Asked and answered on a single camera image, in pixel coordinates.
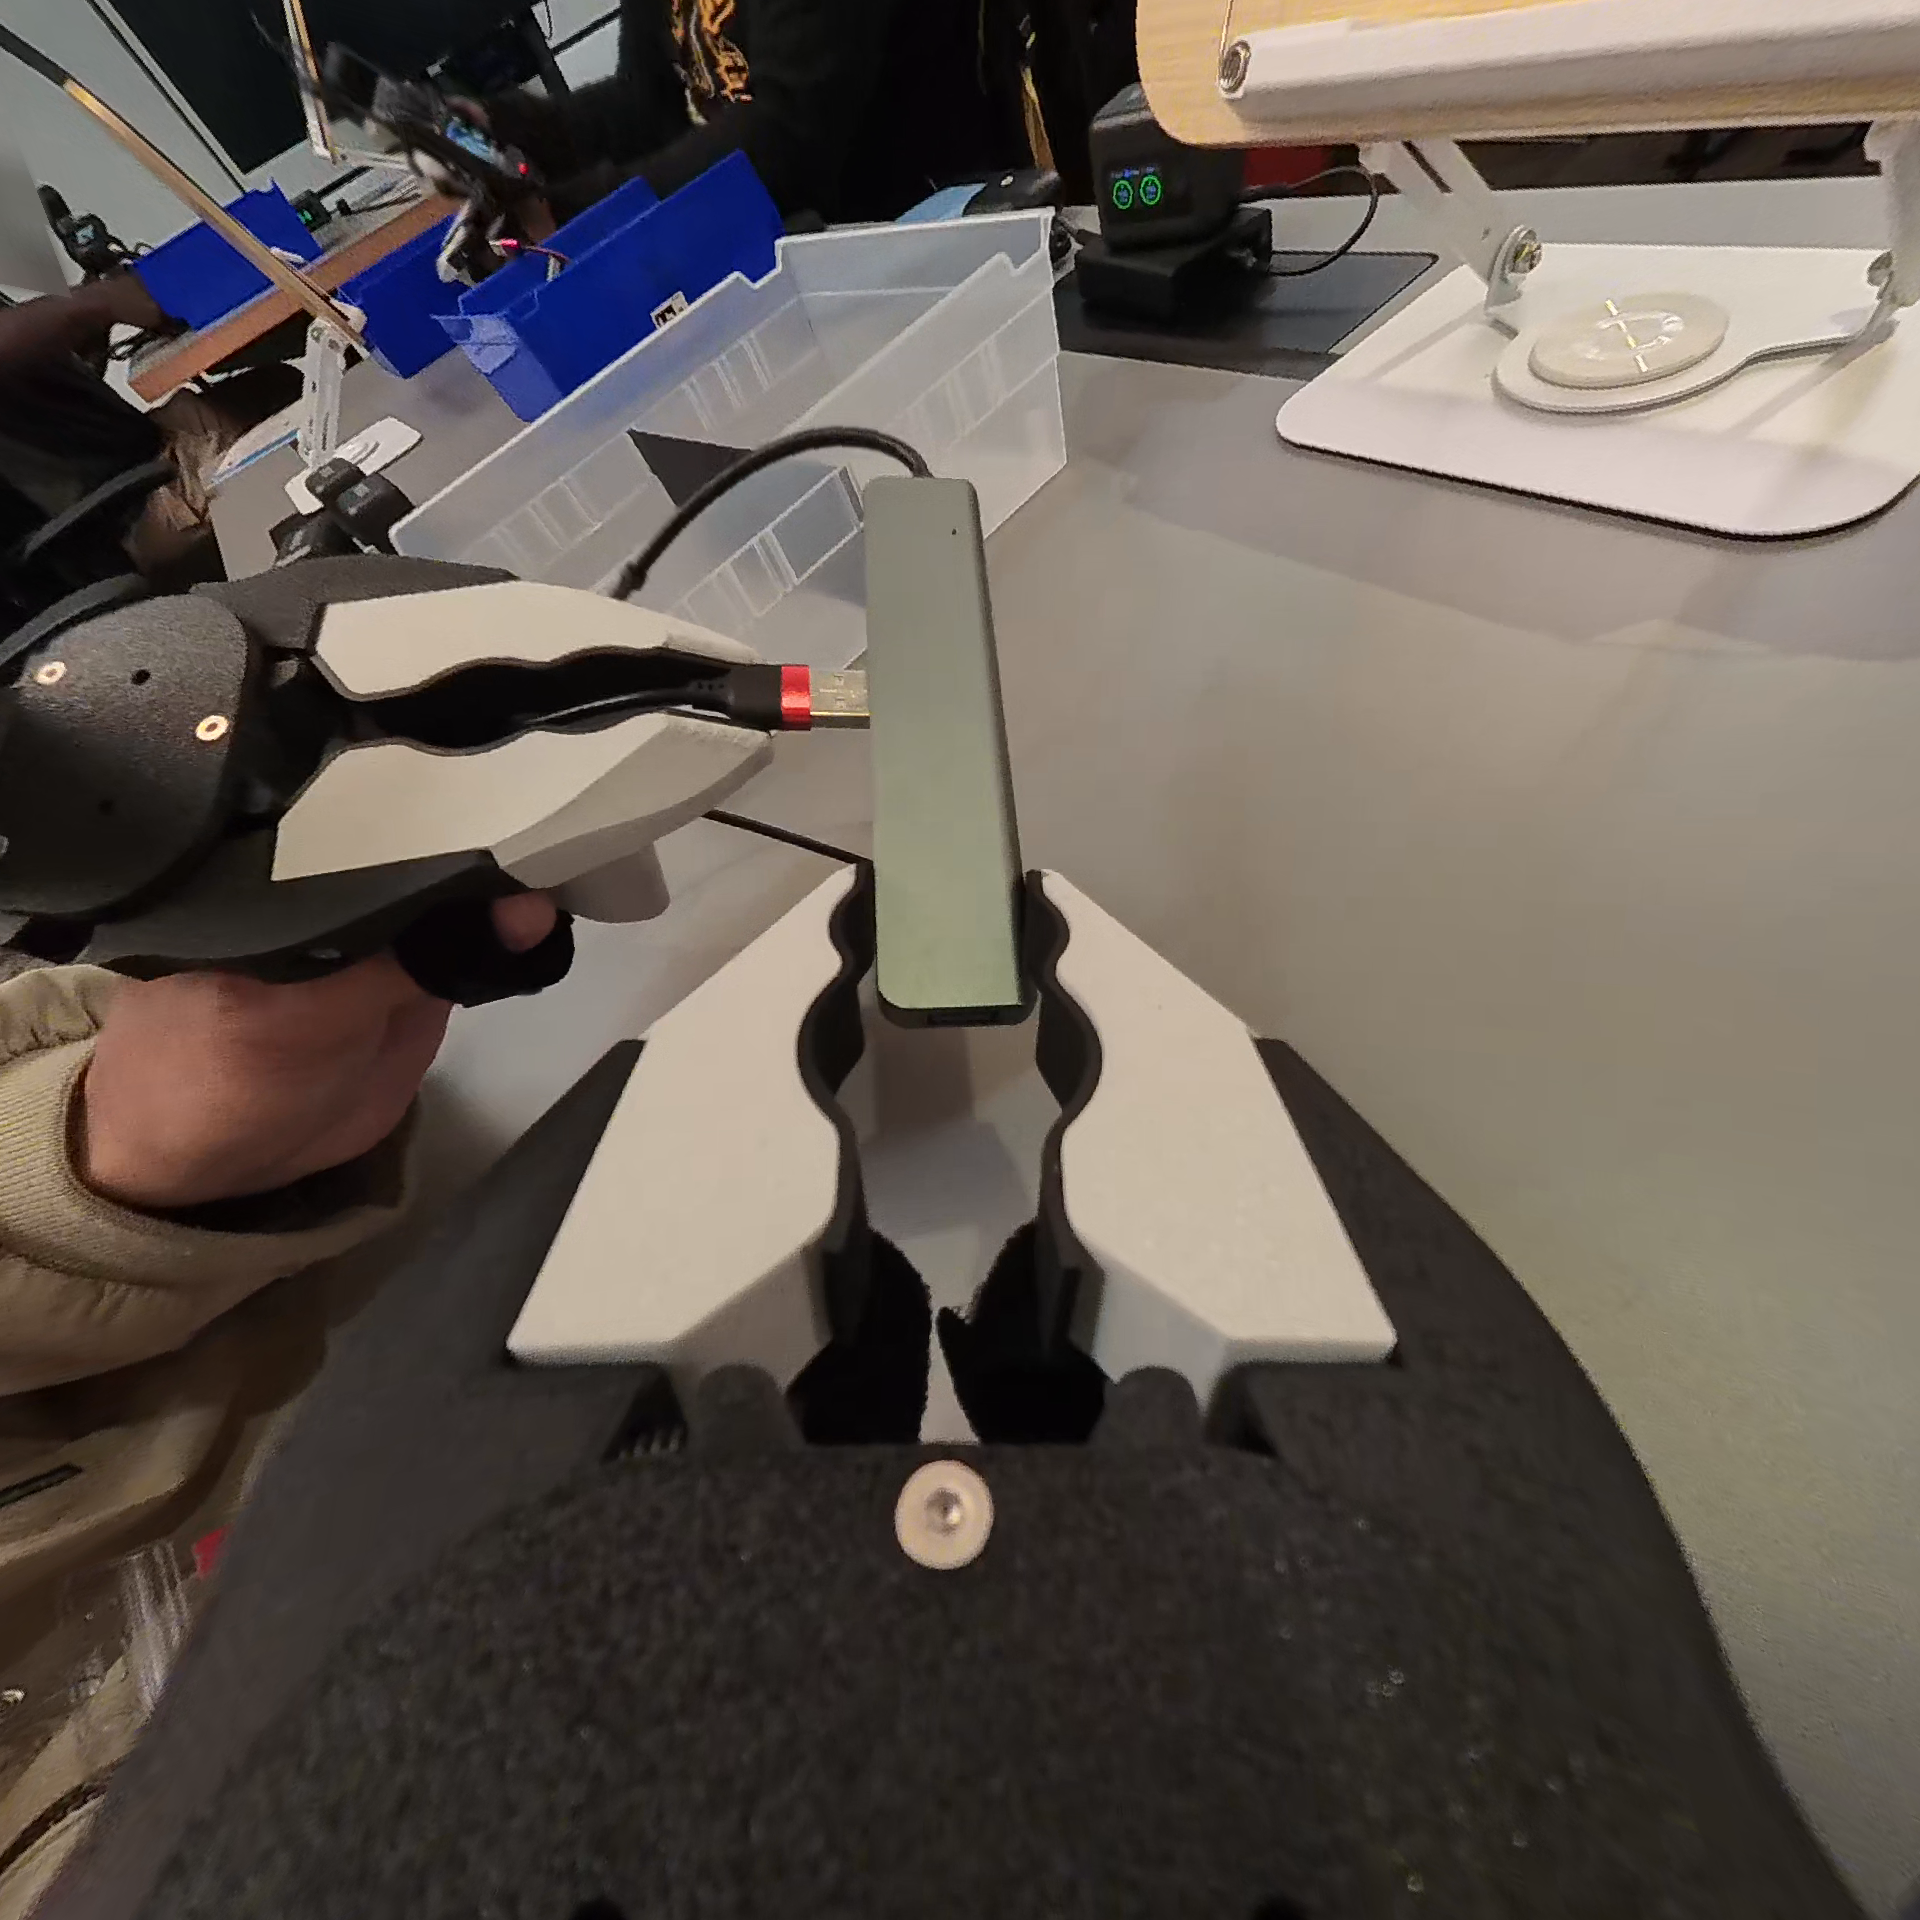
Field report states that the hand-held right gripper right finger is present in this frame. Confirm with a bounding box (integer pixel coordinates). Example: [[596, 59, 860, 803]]
[[937, 866, 1399, 1445]]

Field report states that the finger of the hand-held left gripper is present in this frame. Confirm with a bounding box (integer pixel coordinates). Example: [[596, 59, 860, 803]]
[[307, 578, 761, 707], [266, 709, 777, 924]]

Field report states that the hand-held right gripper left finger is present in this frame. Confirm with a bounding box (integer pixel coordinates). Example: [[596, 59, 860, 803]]
[[507, 864, 935, 1445]]

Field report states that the grey USB hub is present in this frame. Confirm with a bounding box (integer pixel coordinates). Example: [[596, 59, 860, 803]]
[[617, 426, 1040, 1032]]

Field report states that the clear plastic bin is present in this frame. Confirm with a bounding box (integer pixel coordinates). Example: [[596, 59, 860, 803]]
[[386, 207, 1069, 673]]

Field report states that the person's left forearm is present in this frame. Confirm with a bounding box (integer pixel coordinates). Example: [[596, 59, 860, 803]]
[[0, 959, 428, 1405]]

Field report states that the person's left hand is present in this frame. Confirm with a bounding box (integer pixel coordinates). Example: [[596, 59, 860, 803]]
[[83, 898, 560, 1214]]

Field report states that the black bin divider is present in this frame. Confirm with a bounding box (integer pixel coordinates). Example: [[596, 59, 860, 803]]
[[627, 426, 724, 515]]

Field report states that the blue plastic bin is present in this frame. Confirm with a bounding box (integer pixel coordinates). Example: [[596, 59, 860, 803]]
[[341, 247, 469, 381], [132, 184, 309, 336]]

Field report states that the blue bin with white tag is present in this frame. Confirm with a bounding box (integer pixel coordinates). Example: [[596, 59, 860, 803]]
[[453, 150, 791, 426]]

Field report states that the wooden stand with white base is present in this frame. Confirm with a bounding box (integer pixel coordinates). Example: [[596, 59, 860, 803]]
[[0, 28, 424, 505], [1134, 0, 1920, 545]]

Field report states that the black computer monitor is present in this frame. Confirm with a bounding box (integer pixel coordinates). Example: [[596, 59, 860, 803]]
[[104, 0, 323, 174]]

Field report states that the black charger with green display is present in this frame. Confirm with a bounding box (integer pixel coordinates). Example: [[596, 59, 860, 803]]
[[1071, 83, 1276, 320]]

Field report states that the black desk mat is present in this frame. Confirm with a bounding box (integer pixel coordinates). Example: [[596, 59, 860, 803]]
[[1049, 247, 1444, 381]]

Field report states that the black charger cable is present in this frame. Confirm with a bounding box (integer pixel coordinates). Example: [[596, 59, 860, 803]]
[[1261, 162, 1385, 284]]

